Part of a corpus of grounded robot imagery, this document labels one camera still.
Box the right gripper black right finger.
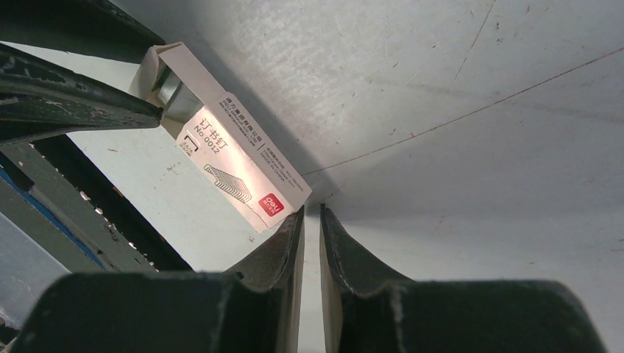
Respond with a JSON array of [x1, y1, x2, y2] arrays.
[[320, 206, 606, 352]]

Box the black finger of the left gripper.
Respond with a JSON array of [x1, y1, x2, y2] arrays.
[[1, 0, 165, 63], [1, 45, 162, 146]]

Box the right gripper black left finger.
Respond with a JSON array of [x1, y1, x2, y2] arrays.
[[10, 210, 305, 352]]

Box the staple box tray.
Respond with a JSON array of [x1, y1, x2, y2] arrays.
[[130, 42, 203, 124]]

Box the white staple box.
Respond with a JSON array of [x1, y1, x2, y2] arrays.
[[158, 44, 311, 232]]

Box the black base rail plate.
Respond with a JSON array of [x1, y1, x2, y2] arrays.
[[0, 134, 194, 332]]

